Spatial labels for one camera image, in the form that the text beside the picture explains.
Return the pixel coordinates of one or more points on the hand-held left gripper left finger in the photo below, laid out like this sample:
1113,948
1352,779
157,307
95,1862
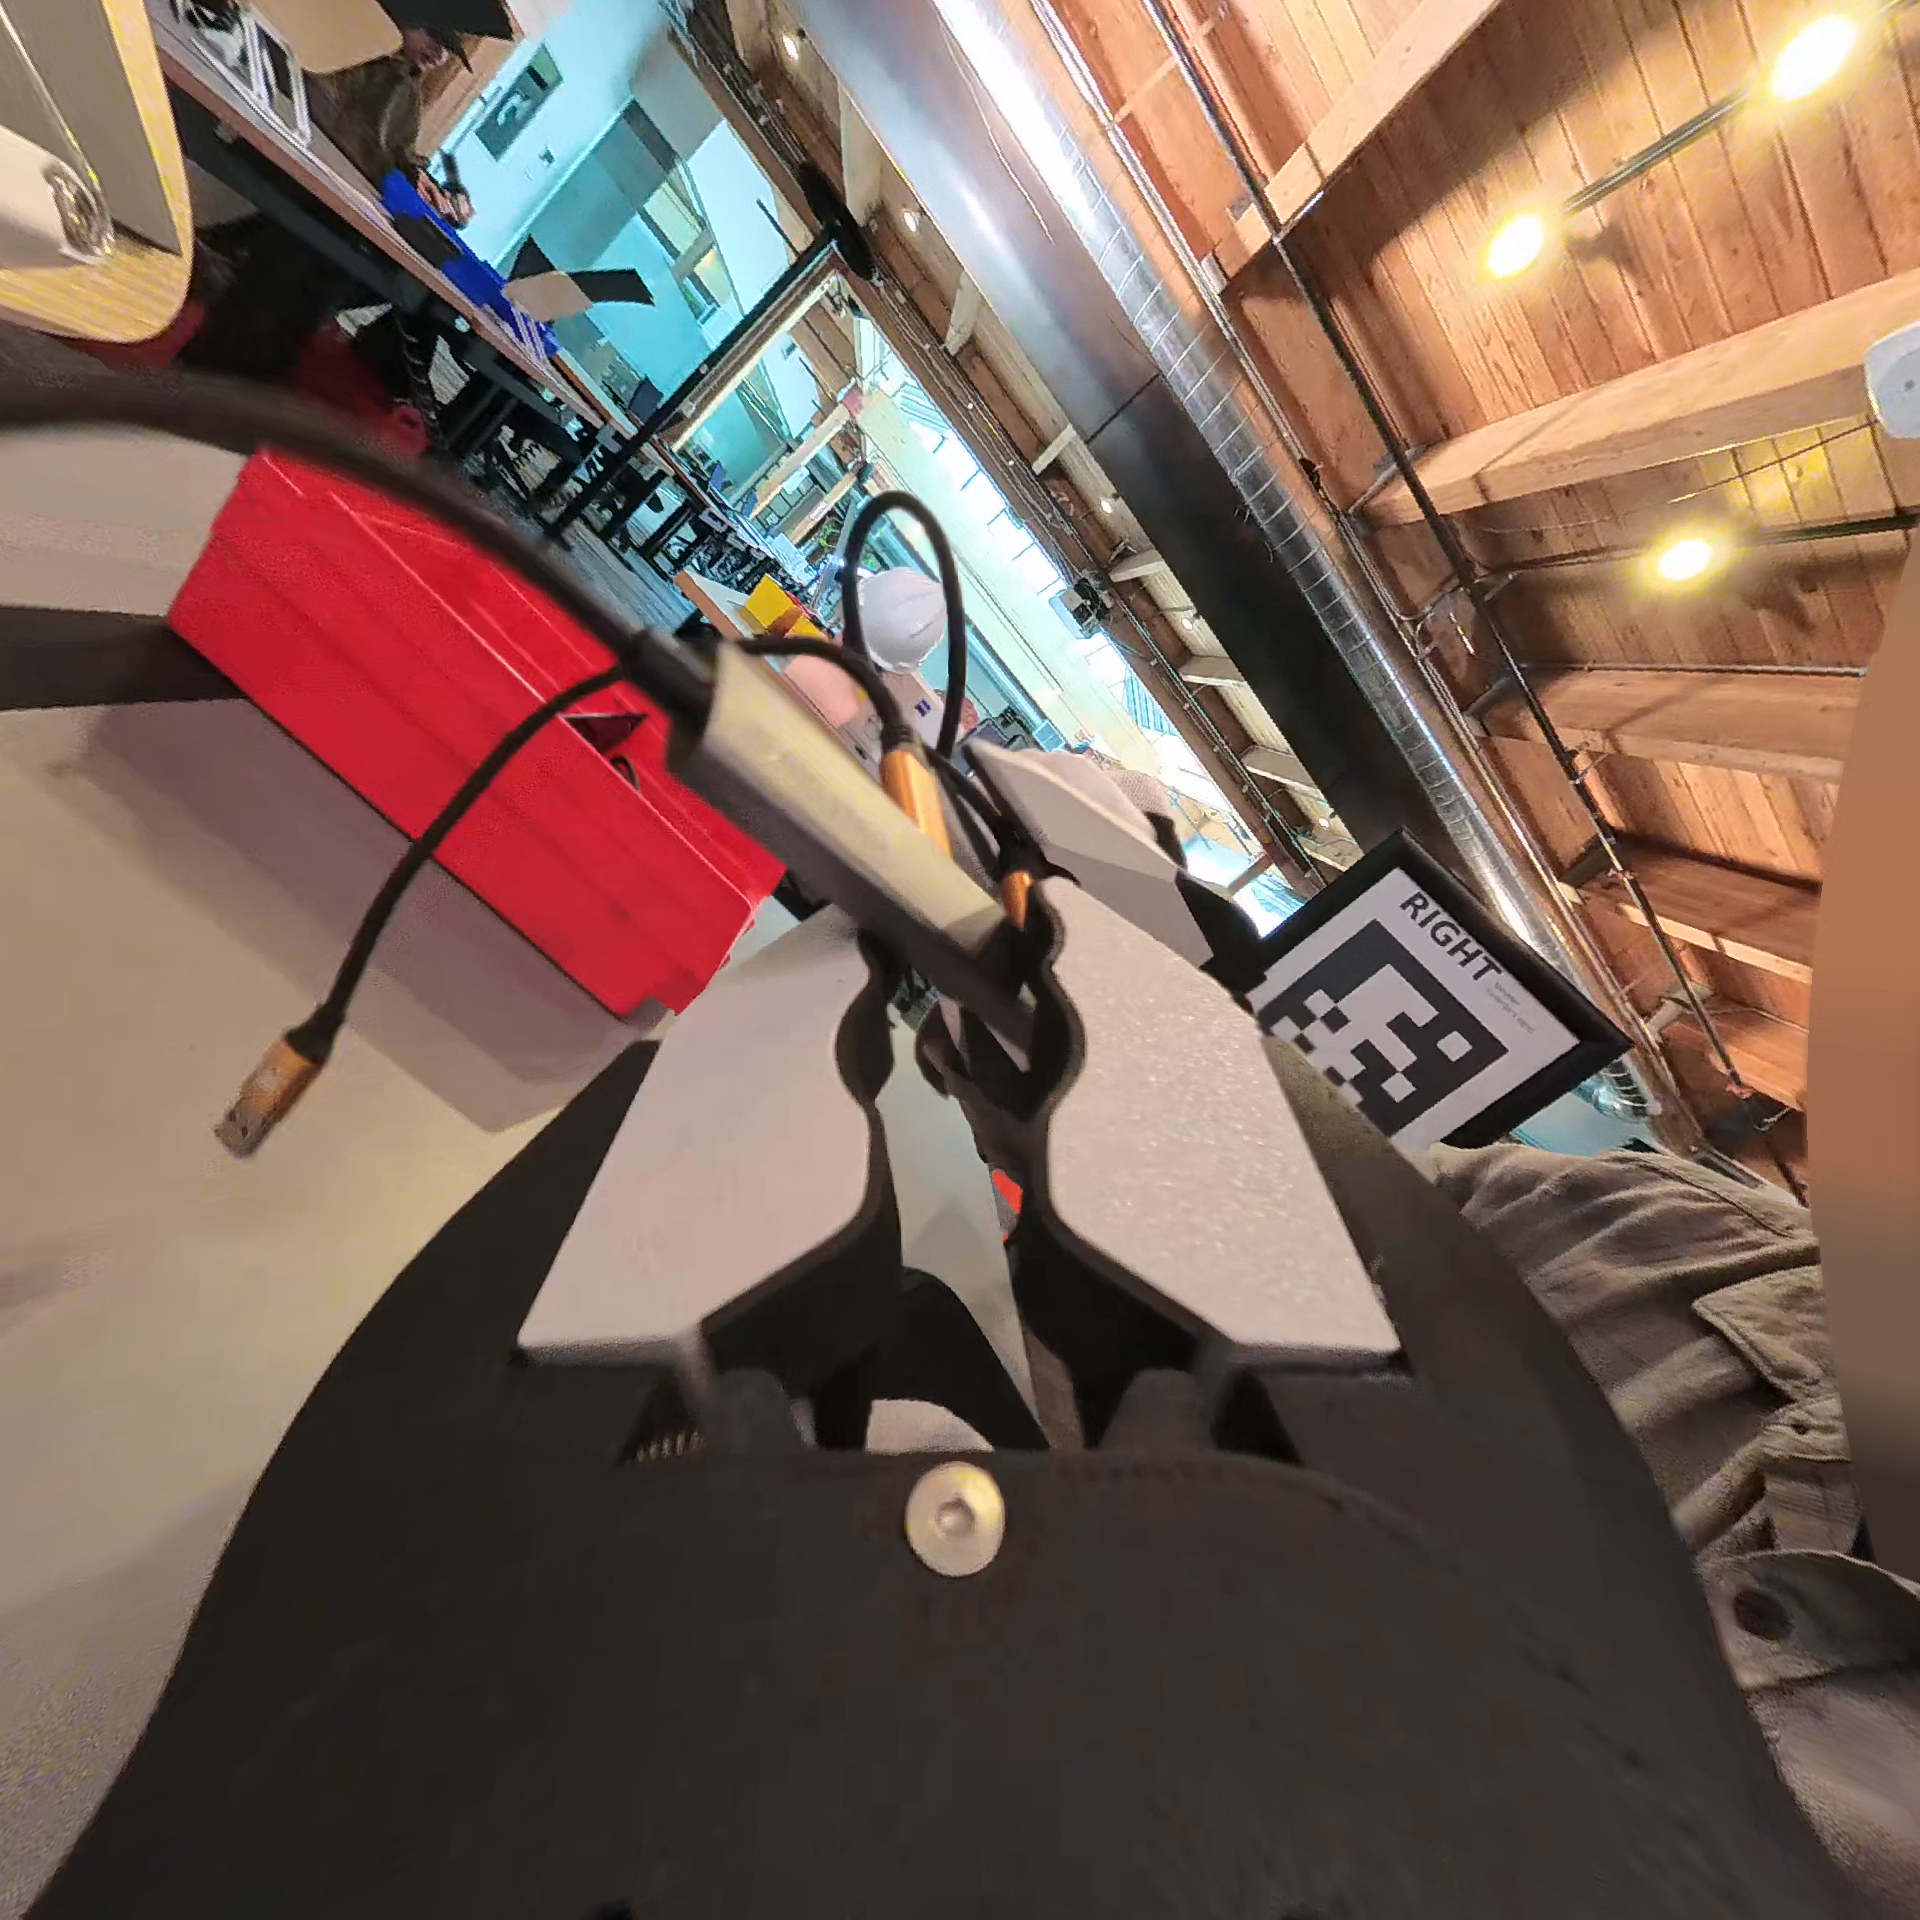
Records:
705,1187

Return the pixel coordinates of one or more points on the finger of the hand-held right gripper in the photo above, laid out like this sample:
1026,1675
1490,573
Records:
1095,825

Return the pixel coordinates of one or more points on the small blue desk bin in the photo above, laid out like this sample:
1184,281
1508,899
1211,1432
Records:
452,242

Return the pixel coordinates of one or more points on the wooden beam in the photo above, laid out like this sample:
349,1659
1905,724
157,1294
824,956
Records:
1682,389

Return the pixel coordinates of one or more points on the red plastic bin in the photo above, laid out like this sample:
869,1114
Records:
452,722

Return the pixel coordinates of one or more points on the background office desk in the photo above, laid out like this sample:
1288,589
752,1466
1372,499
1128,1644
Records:
329,227

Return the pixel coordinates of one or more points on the silver ceiling duct pipes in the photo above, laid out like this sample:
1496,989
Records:
1262,389

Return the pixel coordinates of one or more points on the black framed marker sign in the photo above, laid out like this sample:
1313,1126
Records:
1424,1007

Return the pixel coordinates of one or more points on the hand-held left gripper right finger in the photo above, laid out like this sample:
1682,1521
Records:
1215,1187

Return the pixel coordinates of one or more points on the small dark grey usb hub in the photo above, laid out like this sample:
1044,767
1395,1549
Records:
825,798

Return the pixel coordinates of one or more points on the white hard hat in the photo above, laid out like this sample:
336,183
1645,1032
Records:
900,616

